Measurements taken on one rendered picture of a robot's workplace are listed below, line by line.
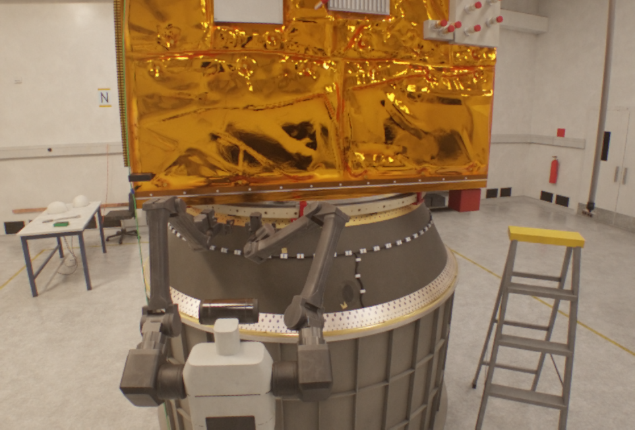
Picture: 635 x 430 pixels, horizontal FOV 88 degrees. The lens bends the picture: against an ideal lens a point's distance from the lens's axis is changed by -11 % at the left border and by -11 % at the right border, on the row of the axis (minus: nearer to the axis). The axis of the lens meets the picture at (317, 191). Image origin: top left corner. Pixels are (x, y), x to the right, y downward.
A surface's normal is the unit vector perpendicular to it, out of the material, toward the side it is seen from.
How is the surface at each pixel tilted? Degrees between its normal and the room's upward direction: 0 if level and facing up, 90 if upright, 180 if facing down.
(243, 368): 90
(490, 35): 90
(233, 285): 62
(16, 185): 90
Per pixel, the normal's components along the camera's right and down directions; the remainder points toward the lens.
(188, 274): -0.51, -0.30
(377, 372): 0.39, 0.19
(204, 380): 0.09, 0.21
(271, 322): -0.06, -0.57
